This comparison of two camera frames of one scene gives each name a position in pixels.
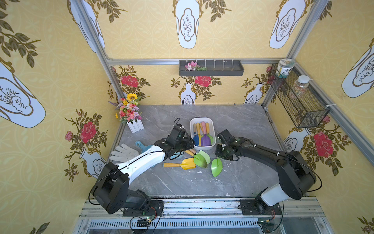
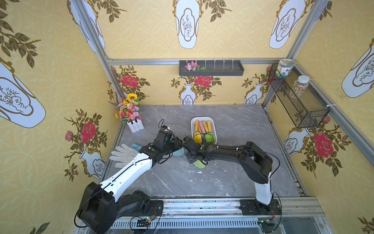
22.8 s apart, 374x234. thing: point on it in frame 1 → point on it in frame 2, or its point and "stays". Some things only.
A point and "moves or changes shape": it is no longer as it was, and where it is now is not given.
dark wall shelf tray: [215, 68] stays
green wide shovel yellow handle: [199, 159] moves or changes shape
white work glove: [122, 154] stays
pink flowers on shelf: [193, 66] stays
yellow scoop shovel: [186, 164] → [197, 136]
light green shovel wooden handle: [201, 159] moves or changes shape
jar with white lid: [300, 87] stays
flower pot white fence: [128, 113] stays
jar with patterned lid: [285, 65] stays
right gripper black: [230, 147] → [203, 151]
